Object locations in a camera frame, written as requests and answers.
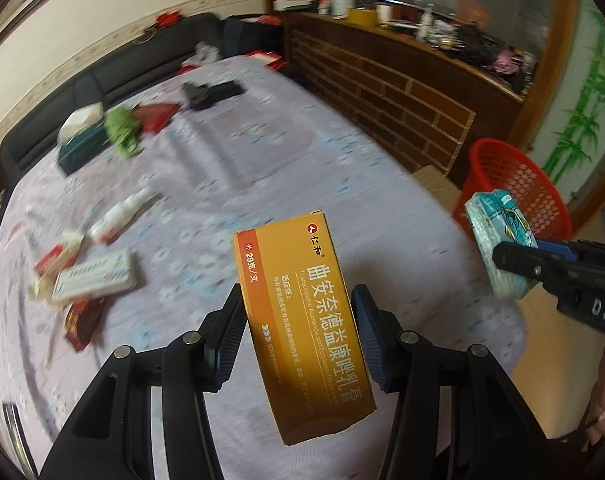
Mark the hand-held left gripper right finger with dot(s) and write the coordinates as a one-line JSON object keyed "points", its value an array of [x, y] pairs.
{"points": [[372, 340]]}

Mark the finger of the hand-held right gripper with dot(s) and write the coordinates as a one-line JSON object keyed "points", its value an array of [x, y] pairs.
{"points": [[527, 262], [559, 249]]}

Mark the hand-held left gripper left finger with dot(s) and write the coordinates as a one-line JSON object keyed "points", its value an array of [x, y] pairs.
{"points": [[227, 345]]}

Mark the teal tissue packet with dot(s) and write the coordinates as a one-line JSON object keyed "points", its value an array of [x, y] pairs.
{"points": [[502, 220]]}

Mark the orange medicine box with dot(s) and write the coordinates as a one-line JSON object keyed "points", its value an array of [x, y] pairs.
{"points": [[302, 310]]}

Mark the red plastic basket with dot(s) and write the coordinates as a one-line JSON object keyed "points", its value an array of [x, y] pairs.
{"points": [[507, 165]]}

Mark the dark red gold-print packet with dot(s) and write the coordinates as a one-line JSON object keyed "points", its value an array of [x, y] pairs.
{"points": [[85, 325]]}

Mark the white medicine carton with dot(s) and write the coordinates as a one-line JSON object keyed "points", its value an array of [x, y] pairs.
{"points": [[92, 275]]}

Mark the white bottle red label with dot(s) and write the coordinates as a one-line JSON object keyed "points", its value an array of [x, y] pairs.
{"points": [[110, 227]]}

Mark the white spray bottle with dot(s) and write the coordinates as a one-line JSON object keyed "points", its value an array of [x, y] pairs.
{"points": [[132, 203]]}

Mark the red white torn box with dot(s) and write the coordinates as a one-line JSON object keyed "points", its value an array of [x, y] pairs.
{"points": [[55, 257]]}

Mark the bamboo print glass panel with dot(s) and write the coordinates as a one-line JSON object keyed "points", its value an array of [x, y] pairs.
{"points": [[582, 110]]}

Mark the purple floral tablecloth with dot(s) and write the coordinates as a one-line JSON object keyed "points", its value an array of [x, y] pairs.
{"points": [[207, 185]]}

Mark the pink cloth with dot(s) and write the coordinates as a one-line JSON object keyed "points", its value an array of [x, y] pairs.
{"points": [[507, 60]]}

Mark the black cloth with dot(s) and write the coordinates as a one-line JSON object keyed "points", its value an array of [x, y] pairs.
{"points": [[477, 45]]}

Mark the black phone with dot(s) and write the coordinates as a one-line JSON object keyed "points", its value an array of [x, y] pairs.
{"points": [[15, 430]]}

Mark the green cloth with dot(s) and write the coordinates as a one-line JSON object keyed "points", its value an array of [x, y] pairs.
{"points": [[122, 130]]}

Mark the dark green tissue box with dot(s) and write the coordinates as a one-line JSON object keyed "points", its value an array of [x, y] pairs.
{"points": [[80, 152]]}

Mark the black device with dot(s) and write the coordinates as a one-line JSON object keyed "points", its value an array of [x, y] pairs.
{"points": [[207, 92]]}

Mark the white dropper bottle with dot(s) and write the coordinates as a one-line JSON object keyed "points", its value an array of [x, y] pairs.
{"points": [[425, 22]]}

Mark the white container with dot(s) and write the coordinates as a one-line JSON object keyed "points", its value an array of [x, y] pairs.
{"points": [[385, 12]]}

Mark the white plastic bag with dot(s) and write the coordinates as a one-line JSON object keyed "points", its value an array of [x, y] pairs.
{"points": [[207, 52]]}

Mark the black sofa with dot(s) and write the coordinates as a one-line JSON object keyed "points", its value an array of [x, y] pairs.
{"points": [[132, 65]]}

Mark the white jar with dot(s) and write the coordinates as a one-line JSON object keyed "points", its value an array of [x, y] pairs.
{"points": [[342, 2]]}

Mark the red cloth item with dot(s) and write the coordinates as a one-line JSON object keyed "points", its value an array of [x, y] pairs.
{"points": [[166, 19]]}

